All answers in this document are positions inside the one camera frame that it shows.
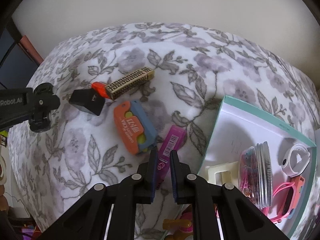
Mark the pink kids watch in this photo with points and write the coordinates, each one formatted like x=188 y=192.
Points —
x=290 y=197

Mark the teal cardboard box lid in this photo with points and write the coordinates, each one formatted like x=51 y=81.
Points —
x=240 y=130

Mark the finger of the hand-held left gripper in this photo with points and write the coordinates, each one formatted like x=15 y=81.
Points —
x=43 y=98

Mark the floral printed blanket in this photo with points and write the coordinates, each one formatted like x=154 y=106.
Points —
x=200 y=62

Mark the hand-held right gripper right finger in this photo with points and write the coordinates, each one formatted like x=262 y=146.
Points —
x=175 y=177

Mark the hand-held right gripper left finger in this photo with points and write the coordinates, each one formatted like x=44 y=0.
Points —
x=153 y=175

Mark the brown dog toy pink outfit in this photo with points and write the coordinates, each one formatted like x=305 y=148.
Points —
x=180 y=223

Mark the dark blue cabinet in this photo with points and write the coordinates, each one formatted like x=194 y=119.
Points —
x=15 y=62

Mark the gold patterned lighter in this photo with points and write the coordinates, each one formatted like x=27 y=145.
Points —
x=130 y=82

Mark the cream hair claw clip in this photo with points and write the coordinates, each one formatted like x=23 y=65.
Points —
x=212 y=175

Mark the white smartwatch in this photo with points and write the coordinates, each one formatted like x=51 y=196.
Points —
x=295 y=170

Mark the purple plastic item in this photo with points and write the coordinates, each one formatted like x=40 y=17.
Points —
x=28 y=233

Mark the small black box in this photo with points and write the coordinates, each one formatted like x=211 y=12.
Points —
x=86 y=100

